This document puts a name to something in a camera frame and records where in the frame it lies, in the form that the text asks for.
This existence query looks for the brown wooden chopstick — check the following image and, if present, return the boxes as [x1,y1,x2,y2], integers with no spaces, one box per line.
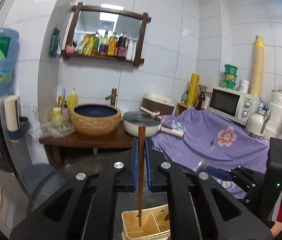
[138,124,146,227]

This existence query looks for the steel spoon wooden handle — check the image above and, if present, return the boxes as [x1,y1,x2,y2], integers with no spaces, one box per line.
[195,160,207,174]

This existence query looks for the person hand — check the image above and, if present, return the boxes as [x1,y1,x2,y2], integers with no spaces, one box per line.
[269,219,282,238]

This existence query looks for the dark wooden counter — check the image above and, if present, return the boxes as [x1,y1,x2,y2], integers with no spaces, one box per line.
[39,124,133,167]

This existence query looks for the white pan with lid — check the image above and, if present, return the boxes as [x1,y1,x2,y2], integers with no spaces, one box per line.
[123,111,184,138]

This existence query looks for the purple floral cloth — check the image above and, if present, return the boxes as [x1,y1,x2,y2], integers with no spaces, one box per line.
[151,106,282,199]

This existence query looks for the brown white rice cooker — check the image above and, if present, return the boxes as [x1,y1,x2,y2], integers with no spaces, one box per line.
[141,92,175,115]

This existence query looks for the woven basin sink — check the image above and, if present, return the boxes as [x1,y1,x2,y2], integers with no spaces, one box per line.
[69,104,121,136]

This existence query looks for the brass faucet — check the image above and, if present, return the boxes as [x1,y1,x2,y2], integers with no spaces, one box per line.
[105,88,117,106]

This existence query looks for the yellow foil roll box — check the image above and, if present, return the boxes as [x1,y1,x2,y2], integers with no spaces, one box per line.
[186,73,200,107]

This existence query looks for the white electric kettle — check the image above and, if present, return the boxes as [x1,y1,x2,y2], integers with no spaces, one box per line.
[245,101,271,139]

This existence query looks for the brown glass bottle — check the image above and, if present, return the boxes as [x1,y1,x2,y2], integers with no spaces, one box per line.
[196,91,205,110]

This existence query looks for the white microwave oven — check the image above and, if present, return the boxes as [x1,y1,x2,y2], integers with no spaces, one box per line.
[208,87,261,126]

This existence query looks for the yellow soap bottle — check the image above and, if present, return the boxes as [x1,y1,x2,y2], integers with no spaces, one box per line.
[67,88,78,108]

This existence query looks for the clear plastic bag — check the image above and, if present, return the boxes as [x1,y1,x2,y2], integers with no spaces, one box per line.
[29,107,75,139]

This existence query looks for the cream perforated utensil holder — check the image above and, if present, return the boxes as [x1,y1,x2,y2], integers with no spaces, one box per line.
[121,204,170,239]

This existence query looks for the round glass table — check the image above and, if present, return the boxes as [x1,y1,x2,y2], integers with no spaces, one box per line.
[27,150,134,215]

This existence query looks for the white squeeze bottle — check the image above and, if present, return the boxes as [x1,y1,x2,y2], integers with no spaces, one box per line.
[126,39,133,61]

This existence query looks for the white jar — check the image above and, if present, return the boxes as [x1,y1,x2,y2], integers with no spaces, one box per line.
[238,80,249,94]

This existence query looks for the yellow label oil bottle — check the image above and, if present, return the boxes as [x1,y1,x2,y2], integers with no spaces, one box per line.
[107,32,117,56]

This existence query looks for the purple label bottle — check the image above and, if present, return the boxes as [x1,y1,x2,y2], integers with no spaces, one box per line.
[99,31,109,56]

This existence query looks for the dark soy sauce bottle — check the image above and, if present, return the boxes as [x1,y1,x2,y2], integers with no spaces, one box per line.
[116,31,127,59]

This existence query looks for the green instant noodle cups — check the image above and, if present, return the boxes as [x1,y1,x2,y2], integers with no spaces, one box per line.
[222,64,238,89]

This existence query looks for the tall beige paper cup stack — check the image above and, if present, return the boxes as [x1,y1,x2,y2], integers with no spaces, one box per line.
[250,35,265,98]

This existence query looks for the green bottle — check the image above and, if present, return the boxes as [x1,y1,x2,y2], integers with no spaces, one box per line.
[91,32,100,56]

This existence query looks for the pink small bowl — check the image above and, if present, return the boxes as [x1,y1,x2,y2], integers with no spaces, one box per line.
[65,44,76,55]

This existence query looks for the yellow snack bag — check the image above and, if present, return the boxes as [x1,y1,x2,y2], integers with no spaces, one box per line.
[81,34,94,56]

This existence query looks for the paper cup stack holder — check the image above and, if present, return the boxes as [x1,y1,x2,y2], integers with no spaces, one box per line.
[4,95,31,142]

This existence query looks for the green hanging packet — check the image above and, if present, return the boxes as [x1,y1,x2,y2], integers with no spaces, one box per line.
[49,27,60,57]

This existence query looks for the water dispenser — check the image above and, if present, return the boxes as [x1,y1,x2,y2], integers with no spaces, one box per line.
[0,99,33,209]

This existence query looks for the dark wooden wall shelf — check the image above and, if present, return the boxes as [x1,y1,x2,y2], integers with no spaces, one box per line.
[61,2,151,67]

